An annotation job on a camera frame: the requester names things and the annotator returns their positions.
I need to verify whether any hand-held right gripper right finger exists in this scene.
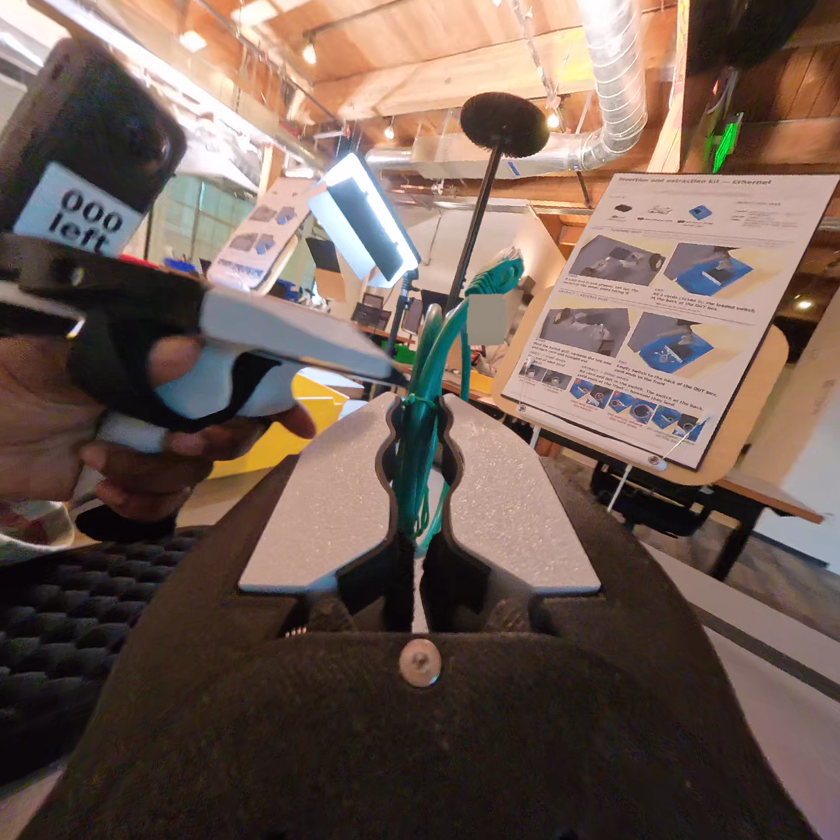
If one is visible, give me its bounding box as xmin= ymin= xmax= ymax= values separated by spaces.
xmin=420 ymin=394 xmax=602 ymax=618

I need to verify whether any yellow plastic bin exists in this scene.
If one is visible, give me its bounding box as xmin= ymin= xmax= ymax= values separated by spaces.
xmin=210 ymin=367 xmax=368 ymax=481

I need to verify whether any studio light panel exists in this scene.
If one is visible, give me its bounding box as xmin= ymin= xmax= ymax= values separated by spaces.
xmin=307 ymin=152 xmax=422 ymax=290

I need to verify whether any black floor lamp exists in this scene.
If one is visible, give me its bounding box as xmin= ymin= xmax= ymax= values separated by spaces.
xmin=446 ymin=92 xmax=551 ymax=312

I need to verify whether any brown-edged grey table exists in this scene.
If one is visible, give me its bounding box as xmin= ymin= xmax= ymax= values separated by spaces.
xmin=712 ymin=469 xmax=826 ymax=581

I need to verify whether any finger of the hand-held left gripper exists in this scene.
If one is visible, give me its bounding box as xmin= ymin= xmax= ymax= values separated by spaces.
xmin=200 ymin=289 xmax=409 ymax=388

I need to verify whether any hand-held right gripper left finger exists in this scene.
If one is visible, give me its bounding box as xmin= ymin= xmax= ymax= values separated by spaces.
xmin=238 ymin=392 xmax=417 ymax=616

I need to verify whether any green ethernet cable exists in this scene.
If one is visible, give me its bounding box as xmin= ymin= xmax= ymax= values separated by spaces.
xmin=394 ymin=256 xmax=526 ymax=549

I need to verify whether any green exit sign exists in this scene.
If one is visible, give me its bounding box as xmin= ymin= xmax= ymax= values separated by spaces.
xmin=705 ymin=112 xmax=746 ymax=173

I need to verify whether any person's left hand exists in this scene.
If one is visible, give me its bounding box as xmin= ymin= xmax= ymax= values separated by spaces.
xmin=0 ymin=335 xmax=317 ymax=522

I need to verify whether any black tripod stand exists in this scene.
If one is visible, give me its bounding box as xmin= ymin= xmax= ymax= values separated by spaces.
xmin=387 ymin=269 xmax=424 ymax=358

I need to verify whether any printed instruction sheet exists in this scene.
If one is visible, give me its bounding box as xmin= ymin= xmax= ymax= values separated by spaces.
xmin=502 ymin=172 xmax=840 ymax=470

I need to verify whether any black quilted wrist rest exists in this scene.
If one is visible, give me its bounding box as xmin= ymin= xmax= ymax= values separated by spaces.
xmin=0 ymin=525 xmax=204 ymax=785

